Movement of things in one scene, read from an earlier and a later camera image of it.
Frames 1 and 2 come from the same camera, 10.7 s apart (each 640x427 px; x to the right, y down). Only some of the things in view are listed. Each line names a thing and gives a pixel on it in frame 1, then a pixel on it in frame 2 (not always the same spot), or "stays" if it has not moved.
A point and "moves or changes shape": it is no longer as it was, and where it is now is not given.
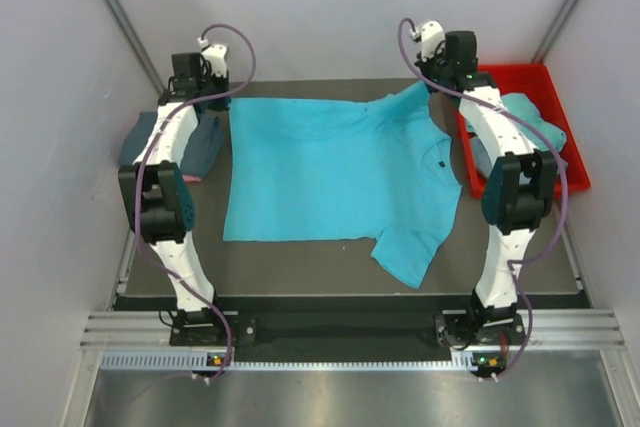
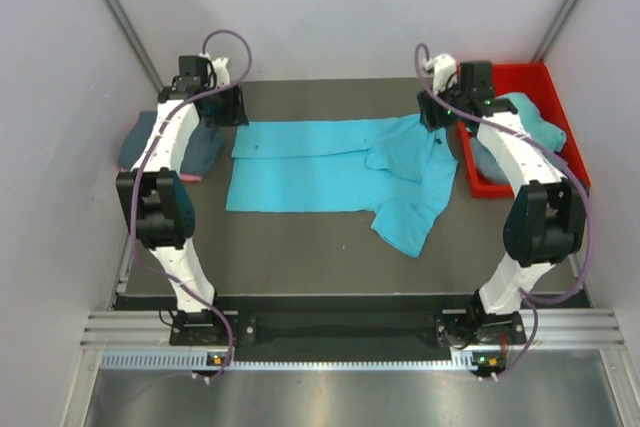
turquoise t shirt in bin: [520, 104] stays
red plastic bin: [533, 79] stays
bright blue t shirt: [316, 169] moves or changes shape
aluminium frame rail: [551, 329] stays
